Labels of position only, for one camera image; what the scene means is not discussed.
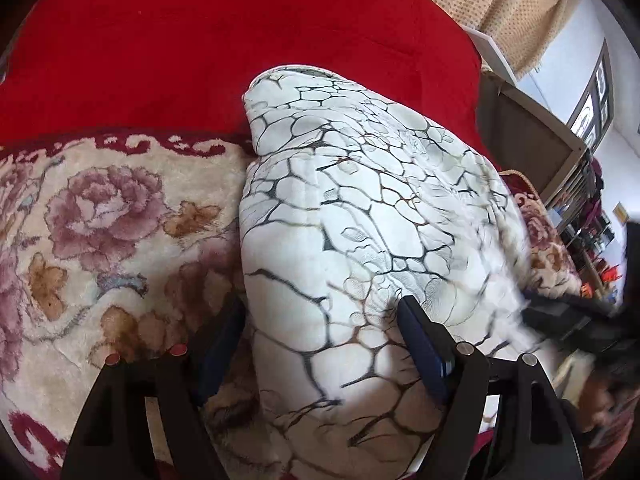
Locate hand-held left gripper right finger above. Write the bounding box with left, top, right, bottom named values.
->
left=396, top=295, right=585, bottom=480

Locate floral plush blanket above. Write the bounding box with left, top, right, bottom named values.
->
left=0, top=131, right=583, bottom=480

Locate beige dotted curtain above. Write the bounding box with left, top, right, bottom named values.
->
left=392, top=0, right=585, bottom=80

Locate framed wall picture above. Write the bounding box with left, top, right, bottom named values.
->
left=566, top=39, right=615, bottom=150

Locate white marbled print garment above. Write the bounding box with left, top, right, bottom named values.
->
left=238, top=64, right=583, bottom=480

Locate cluttered shelf unit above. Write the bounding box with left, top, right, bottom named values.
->
left=547, top=152, right=632, bottom=303

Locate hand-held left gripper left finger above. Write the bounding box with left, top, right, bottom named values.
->
left=60, top=292, right=247, bottom=480

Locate person's right hand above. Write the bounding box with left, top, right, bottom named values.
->
left=577, top=372, right=628, bottom=433

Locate white shelf board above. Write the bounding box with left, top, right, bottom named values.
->
left=466, top=26, right=520, bottom=87

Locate red blanket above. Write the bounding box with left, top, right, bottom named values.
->
left=0, top=0, right=485, bottom=153

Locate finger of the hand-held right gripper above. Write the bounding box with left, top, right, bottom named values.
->
left=520, top=292, right=617, bottom=346

